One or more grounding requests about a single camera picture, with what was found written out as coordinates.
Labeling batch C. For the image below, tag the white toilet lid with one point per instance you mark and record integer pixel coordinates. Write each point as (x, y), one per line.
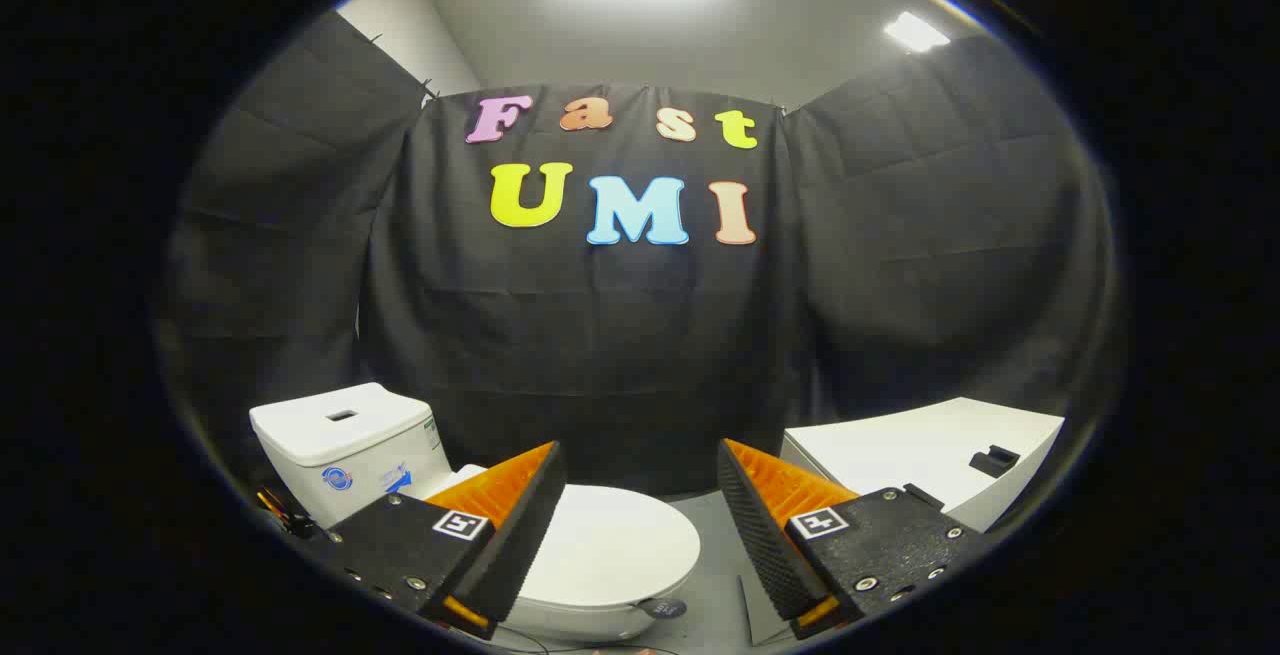
(620, 545)

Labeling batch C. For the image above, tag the white toilet bowl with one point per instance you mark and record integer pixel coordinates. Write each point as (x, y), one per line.
(590, 623)

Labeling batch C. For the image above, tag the black backdrop cloth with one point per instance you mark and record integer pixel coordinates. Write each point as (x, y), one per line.
(600, 335)

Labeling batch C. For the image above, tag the small ceiling light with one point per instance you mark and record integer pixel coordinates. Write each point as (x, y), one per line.
(915, 32)

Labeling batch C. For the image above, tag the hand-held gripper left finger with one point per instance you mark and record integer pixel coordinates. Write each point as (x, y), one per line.
(520, 545)

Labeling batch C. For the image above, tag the orange and black tool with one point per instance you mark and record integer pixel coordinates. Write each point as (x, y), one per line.
(285, 517)

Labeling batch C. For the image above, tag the dark round disc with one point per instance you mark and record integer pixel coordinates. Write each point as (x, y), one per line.
(663, 608)

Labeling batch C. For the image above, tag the white panelled cabinet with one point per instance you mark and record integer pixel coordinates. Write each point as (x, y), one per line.
(900, 455)

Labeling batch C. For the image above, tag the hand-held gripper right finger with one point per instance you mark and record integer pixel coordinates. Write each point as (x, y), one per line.
(765, 545)

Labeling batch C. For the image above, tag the white toilet tank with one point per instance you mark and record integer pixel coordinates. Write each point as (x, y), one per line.
(340, 460)

